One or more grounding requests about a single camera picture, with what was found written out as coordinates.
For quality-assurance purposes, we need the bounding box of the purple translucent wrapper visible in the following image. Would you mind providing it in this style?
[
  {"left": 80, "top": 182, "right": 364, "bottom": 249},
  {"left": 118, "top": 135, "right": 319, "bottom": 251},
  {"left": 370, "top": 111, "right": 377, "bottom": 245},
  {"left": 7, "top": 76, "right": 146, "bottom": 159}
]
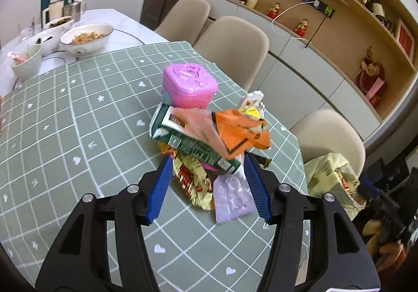
[{"left": 213, "top": 173, "right": 256, "bottom": 223}]

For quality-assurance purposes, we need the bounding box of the gold yellow snack wrapper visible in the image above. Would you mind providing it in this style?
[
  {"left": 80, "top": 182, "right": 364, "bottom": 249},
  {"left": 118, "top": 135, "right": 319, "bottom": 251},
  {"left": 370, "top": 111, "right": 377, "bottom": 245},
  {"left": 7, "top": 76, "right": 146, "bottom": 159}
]
[{"left": 157, "top": 141, "right": 215, "bottom": 211}]

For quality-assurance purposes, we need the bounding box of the green snack bag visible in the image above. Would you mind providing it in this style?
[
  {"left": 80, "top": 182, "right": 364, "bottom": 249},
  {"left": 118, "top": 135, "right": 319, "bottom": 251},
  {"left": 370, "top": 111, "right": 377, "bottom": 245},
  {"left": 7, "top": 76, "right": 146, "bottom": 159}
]
[{"left": 149, "top": 102, "right": 241, "bottom": 173}]

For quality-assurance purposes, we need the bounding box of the orange plastic bag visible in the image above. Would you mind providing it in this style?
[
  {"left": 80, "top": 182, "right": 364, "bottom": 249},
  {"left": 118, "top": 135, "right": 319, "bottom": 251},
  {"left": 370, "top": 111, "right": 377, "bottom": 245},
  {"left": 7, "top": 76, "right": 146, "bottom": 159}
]
[{"left": 182, "top": 108, "right": 273, "bottom": 160}]

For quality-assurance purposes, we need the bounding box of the person right hand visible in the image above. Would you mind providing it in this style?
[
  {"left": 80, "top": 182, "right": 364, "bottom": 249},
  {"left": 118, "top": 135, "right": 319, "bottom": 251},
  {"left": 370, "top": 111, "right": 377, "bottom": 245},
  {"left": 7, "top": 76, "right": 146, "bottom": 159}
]
[{"left": 362, "top": 219, "right": 406, "bottom": 272}]

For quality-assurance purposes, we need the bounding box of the white yellow toy container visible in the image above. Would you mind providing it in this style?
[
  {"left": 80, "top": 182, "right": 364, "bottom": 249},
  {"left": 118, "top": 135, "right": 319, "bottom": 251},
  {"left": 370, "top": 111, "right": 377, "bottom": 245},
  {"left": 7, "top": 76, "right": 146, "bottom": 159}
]
[{"left": 237, "top": 91, "right": 265, "bottom": 120}]

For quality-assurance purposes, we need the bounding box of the beige chair near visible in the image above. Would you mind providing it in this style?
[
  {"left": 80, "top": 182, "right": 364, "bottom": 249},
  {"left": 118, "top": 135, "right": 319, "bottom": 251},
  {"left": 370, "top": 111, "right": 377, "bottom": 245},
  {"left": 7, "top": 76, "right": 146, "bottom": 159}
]
[{"left": 291, "top": 109, "right": 365, "bottom": 175}]

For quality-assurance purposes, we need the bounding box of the beige chair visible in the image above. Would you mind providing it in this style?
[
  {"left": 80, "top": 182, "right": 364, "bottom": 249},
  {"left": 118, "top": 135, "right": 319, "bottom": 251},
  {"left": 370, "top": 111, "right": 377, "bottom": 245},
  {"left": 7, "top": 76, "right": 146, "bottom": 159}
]
[
  {"left": 154, "top": 0, "right": 210, "bottom": 45},
  {"left": 193, "top": 16, "right": 269, "bottom": 91},
  {"left": 291, "top": 109, "right": 365, "bottom": 175}
]

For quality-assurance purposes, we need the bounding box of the pink plastic box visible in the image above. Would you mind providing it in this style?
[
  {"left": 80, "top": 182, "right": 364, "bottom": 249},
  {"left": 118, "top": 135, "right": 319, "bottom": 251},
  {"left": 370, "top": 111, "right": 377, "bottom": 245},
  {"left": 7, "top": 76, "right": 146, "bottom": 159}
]
[{"left": 161, "top": 63, "right": 218, "bottom": 109}]

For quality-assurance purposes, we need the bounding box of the red gift bag decoration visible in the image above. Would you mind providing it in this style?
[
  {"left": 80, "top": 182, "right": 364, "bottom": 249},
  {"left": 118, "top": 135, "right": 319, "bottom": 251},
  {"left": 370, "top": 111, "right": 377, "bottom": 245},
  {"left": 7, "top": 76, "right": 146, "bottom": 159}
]
[{"left": 353, "top": 47, "right": 387, "bottom": 108}]

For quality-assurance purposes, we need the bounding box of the beige chair middle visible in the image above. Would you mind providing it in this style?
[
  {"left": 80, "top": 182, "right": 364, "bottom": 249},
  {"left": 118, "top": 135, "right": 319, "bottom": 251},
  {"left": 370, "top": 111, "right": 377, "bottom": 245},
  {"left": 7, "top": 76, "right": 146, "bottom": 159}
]
[{"left": 193, "top": 16, "right": 269, "bottom": 91}]

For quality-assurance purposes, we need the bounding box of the beige chair far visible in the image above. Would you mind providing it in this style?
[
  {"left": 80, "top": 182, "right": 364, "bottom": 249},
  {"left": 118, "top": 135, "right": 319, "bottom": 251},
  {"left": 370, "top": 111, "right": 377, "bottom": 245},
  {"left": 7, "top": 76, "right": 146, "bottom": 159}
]
[{"left": 154, "top": 0, "right": 210, "bottom": 45}]

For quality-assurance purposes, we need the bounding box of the large white bowl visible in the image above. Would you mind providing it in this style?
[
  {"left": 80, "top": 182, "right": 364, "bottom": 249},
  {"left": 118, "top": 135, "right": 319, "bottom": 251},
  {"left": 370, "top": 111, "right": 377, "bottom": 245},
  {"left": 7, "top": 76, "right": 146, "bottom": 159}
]
[{"left": 60, "top": 23, "right": 114, "bottom": 57}]

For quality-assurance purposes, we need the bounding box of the right red figurine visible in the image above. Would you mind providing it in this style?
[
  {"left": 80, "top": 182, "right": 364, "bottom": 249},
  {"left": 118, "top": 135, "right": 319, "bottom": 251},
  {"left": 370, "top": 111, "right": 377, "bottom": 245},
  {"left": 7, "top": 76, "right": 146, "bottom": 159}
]
[{"left": 293, "top": 19, "right": 309, "bottom": 38}]

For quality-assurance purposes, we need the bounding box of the red figurine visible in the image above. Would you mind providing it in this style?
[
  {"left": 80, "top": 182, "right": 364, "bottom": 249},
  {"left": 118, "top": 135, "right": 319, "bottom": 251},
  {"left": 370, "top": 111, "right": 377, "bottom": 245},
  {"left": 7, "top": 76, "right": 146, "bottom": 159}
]
[
  {"left": 293, "top": 19, "right": 309, "bottom": 38},
  {"left": 266, "top": 2, "right": 281, "bottom": 19}
]

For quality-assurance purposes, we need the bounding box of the wooden shelf cabinet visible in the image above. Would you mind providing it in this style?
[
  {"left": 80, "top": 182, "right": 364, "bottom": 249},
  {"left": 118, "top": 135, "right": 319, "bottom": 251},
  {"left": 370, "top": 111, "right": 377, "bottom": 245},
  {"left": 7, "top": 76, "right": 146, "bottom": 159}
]
[{"left": 207, "top": 0, "right": 417, "bottom": 141}]

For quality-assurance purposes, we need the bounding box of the small white bowl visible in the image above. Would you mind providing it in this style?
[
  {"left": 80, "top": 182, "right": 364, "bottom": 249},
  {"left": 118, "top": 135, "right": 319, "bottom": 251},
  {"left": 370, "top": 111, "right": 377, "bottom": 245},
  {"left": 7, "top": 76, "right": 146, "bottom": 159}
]
[{"left": 11, "top": 44, "right": 42, "bottom": 82}]

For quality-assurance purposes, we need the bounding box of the left red figurine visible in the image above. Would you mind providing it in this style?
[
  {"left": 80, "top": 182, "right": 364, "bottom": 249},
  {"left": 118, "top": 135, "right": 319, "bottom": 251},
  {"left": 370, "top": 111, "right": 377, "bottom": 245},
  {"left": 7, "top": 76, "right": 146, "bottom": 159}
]
[{"left": 266, "top": 2, "right": 281, "bottom": 19}]

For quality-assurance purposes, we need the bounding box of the steel mug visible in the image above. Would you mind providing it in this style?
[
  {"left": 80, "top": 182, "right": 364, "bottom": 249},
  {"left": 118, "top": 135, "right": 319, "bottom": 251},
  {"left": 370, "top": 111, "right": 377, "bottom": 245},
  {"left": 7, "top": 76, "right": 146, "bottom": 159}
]
[{"left": 63, "top": 2, "right": 86, "bottom": 23}]

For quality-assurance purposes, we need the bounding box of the white charging cable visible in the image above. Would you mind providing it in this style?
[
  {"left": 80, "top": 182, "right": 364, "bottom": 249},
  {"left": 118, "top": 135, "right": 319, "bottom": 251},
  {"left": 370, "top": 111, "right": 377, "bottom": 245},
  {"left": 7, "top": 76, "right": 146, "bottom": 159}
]
[{"left": 270, "top": 0, "right": 321, "bottom": 43}]

